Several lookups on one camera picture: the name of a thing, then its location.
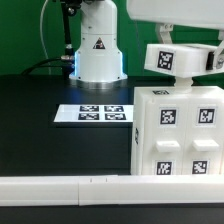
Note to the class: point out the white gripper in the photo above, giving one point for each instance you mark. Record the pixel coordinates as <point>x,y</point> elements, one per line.
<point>192,13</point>

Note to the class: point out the white cabinet top bar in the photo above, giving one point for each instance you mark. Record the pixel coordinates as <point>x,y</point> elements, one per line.
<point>182,60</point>

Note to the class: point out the white cabinet door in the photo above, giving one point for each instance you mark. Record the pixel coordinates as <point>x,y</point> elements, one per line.
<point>164,135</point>
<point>204,139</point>

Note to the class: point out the white cabinet body box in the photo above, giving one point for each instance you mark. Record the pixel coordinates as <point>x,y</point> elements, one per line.
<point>177,93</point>

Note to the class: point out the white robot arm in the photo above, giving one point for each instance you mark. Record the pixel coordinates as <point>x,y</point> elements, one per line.
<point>99,61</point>

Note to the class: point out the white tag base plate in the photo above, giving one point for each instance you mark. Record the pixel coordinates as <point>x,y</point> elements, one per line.
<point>74,113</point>

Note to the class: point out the white front fence rail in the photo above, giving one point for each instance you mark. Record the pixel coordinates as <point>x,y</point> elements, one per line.
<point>111,190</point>

